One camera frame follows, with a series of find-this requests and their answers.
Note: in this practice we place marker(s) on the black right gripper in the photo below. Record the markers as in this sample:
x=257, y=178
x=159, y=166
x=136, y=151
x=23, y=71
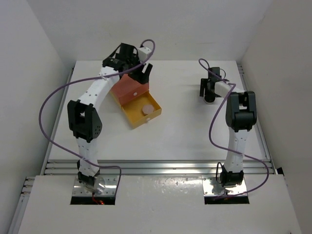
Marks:
x=204, y=85

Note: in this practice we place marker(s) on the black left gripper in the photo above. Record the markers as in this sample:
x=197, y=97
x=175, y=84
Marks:
x=140, y=77

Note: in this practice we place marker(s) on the black round compact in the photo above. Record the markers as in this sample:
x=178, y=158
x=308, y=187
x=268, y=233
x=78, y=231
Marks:
x=209, y=99

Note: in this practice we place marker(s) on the coral and yellow drawer cabinet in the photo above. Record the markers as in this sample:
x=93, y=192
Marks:
x=126, y=90

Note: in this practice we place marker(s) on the pink octagonal compact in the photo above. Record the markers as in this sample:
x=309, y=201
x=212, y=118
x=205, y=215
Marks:
x=147, y=109

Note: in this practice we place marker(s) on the yellow drawer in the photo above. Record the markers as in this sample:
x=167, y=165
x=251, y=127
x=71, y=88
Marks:
x=133, y=110

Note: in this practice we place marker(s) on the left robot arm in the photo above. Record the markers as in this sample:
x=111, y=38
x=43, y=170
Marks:
x=84, y=120

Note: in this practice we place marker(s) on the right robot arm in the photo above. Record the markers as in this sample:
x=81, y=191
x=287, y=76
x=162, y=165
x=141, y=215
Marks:
x=240, y=116

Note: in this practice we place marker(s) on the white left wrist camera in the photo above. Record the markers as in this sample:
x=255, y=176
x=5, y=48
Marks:
x=143, y=53

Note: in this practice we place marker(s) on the aluminium table edge rail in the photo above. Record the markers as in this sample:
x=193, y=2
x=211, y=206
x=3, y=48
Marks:
x=258, y=130

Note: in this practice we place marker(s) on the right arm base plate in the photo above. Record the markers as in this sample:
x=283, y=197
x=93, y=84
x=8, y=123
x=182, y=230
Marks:
x=212, y=189

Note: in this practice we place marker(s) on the front aluminium rail frame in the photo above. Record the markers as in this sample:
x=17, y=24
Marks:
x=136, y=167

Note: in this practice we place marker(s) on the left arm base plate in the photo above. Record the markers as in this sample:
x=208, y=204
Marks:
x=104, y=186

